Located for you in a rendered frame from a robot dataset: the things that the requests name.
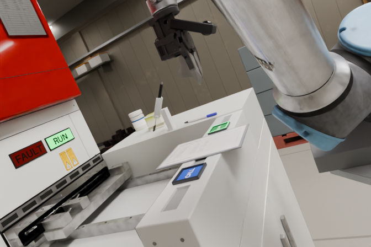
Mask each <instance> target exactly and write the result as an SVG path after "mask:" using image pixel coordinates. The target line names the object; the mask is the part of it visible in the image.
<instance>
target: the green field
mask: <svg viewBox="0 0 371 247"><path fill-rule="evenodd" d="M73 138H74V137H73V135H72V133H71V131H70V129H67V130H64V131H62V132H60V133H58V134H56V135H54V136H51V137H49V138H47V139H46V140H47V142H48V144H49V146H50V148H51V149H53V148H55V147H57V146H59V145H61V144H63V143H65V142H67V141H69V140H71V139H73Z"/></svg>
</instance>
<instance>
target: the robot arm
mask: <svg viewBox="0 0 371 247"><path fill-rule="evenodd" d="M145 1H146V3H147V6H148V8H149V10H150V13H151V15H152V16H153V19H152V20H150V21H149V22H148V24H149V26H152V27H153V29H154V31H155V34H156V36H157V40H158V41H157V40H155V42H154V44H155V46H156V49H157V51H158V54H159V56H160V58H161V61H166V60H171V59H173V58H176V57H179V56H180V57H179V62H180V64H181V67H180V68H179V70H178V71H177V77H178V78H189V77H194V79H195V80H196V81H197V83H198V84H199V85H201V84H203V72H202V67H201V63H200V59H199V55H198V52H197V49H196V48H195V45H194V41H193V39H192V37H191V35H190V33H189V32H188V31H192V32H196V33H201V34H202V35H204V36H209V35H211V34H215V33H216V27H217V25H216V24H213V23H212V22H210V21H204V22H195V21H190V20H183V19H176V18H174V17H175V16H176V15H177V14H179V12H180V11H179V8H178V7H177V6H178V3H177V1H176V0H145ZM211 1H212V2H213V3H214V5H215V6H216V7H217V9H218V10H219V12H220V13H221V14H222V15H223V17H224V18H225V19H226V21H227V22H228V23H229V24H230V26H231V27H232V28H233V30H234V31H235V33H236V34H237V35H238V36H239V38H240V39H241V40H242V42H243V43H244V44H245V45H246V47H247V48H248V50H249V51H250V52H251V54H252V55H253V56H254V58H255V59H256V60H257V61H258V63H259V64H260V65H261V67H262V68H263V69H264V71H265V72H266V73H267V74H268V76H269V77H270V79H271V80H272V81H273V83H274V84H273V96H274V99H275V101H276V102H277V104H276V105H275V106H274V109H273V110H272V115H273V116H274V117H276V118H277V119H278V120H279V121H281V122H282V123H283V124H285V125H286V126H288V127H289V128H290V129H292V130H293V131H294V132H296V133H297V134H298V135H300V136H301V137H302V138H304V139H305V140H307V141H308V142H309V143H311V144H312V145H314V146H315V147H316V148H318V149H320V150H322V151H330V150H332V149H333V148H335V147H336V146H337V145H338V144H339V143H340V142H343V141H344V140H345V139H346V136H347V135H348V134H349V133H350V132H351V131H352V130H353V129H354V128H356V127H357V126H358V125H359V124H360V123H361V122H362V121H366V122H370V123H371V2H370V3H367V4H364V5H362V6H360V7H358V8H356V9H354V10H353V11H351V12H350V13H349V14H347V15H346V16H345V18H344V19H343V20H342V22H341V24H340V27H339V30H338V39H339V41H338V43H337V44H336V45H335V46H334V47H333V48H332V49H331V50H330V51H328V49H327V47H326V45H325V43H324V41H323V39H322V37H321V35H320V33H319V31H318V29H317V27H316V25H315V23H314V21H313V19H312V17H311V15H310V13H309V11H308V9H307V7H306V5H305V3H304V1H303V0H211Z"/></svg>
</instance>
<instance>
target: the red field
mask: <svg viewBox="0 0 371 247"><path fill-rule="evenodd" d="M45 152H46V150H45V148H44V146H43V144H42V142H38V143H36V144H34V145H32V146H30V147H28V148H25V149H23V150H21V151H18V152H16V153H14V154H12V155H10V156H11V157H12V159H13V161H14V163H15V165H16V167H18V166H20V165H22V164H24V163H26V162H28V161H30V160H32V159H34V158H36V157H38V156H40V155H41V154H43V153H45Z"/></svg>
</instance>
